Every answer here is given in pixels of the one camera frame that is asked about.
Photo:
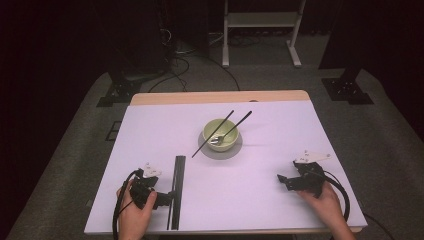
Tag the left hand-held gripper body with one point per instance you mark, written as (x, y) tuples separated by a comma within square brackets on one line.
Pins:
[(141, 190)]

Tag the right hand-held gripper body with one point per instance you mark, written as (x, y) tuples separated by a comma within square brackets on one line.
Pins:
[(310, 178)]

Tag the single black chopstick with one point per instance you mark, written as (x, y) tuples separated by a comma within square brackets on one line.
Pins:
[(169, 218), (213, 133)]

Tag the black bar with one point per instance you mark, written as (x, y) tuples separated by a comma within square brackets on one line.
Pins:
[(179, 186)]

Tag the pale green bowl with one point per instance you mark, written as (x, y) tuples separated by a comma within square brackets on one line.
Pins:
[(227, 146)]

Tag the person's right hand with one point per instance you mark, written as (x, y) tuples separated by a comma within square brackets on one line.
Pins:
[(325, 205)]

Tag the person's left hand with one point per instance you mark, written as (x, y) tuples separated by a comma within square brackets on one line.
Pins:
[(133, 220)]

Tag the white table mat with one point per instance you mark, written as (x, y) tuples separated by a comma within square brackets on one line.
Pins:
[(266, 200)]

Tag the grey round coaster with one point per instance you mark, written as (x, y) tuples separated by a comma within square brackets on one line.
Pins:
[(213, 155)]

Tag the black stand base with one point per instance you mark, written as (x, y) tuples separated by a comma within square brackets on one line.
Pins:
[(346, 90), (118, 93)]

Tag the wooden table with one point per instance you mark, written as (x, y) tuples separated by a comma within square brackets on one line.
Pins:
[(216, 97)]

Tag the dark cabinet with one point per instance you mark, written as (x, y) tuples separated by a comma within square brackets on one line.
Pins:
[(140, 36)]

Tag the white metal stand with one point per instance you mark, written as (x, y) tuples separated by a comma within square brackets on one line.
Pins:
[(261, 19)]

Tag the black floor outlet frame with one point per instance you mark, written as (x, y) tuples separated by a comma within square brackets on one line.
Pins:
[(114, 130)]

